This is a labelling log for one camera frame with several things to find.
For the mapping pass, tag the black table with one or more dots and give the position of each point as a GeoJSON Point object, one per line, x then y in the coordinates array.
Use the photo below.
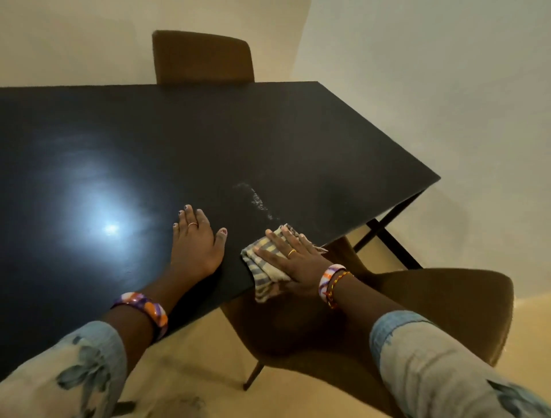
{"type": "Point", "coordinates": [215, 138]}

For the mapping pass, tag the person's right hand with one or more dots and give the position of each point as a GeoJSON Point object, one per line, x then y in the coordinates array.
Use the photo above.
{"type": "Point", "coordinates": [305, 271]}

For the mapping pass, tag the brown chair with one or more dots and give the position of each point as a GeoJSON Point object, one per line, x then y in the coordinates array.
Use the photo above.
{"type": "Point", "coordinates": [202, 56]}
{"type": "Point", "coordinates": [452, 301]}

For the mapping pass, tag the person's right forearm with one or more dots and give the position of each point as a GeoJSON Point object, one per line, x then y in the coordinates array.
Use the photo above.
{"type": "Point", "coordinates": [430, 357]}

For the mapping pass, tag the striped cloth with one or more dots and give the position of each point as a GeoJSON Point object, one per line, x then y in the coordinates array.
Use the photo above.
{"type": "Point", "coordinates": [262, 275]}

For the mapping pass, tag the person's floral cream garment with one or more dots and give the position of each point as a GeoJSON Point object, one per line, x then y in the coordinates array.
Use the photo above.
{"type": "Point", "coordinates": [181, 407]}

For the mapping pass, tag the white purple bangle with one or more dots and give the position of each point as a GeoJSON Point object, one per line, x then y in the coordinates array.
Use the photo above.
{"type": "Point", "coordinates": [326, 277]}

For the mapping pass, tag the person's left hand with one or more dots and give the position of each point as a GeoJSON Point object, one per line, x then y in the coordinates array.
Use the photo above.
{"type": "Point", "coordinates": [193, 254]}

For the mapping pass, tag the orange purple bangle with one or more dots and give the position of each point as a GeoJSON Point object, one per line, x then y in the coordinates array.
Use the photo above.
{"type": "Point", "coordinates": [146, 308]}

